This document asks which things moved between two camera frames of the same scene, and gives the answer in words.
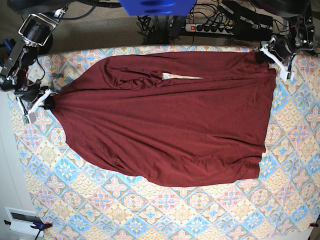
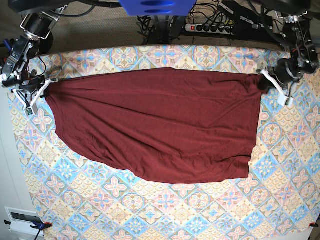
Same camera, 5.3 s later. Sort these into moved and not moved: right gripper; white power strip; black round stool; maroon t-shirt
Moved: right gripper; maroon t-shirt
Not moved: white power strip; black round stool
